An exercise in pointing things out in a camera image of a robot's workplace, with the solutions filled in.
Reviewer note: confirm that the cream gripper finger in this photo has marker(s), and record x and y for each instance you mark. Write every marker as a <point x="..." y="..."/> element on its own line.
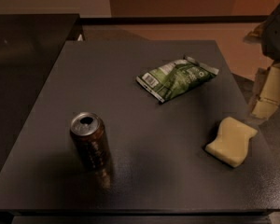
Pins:
<point x="260" y="78"/>
<point x="269" y="99"/>

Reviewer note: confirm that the yellow sponge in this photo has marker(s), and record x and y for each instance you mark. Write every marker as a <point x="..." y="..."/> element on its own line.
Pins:
<point x="232" y="141"/>

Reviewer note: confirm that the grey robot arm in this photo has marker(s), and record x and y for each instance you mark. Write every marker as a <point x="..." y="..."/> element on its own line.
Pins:
<point x="270" y="37"/>

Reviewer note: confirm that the orange soda can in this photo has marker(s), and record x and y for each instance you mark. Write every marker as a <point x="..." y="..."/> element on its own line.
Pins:
<point x="88" y="133"/>

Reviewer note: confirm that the green chip bag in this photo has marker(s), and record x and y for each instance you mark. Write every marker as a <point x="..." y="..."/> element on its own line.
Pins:
<point x="175" y="78"/>

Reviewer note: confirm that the dark side table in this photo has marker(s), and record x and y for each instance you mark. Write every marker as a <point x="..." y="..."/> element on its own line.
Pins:
<point x="29" y="47"/>

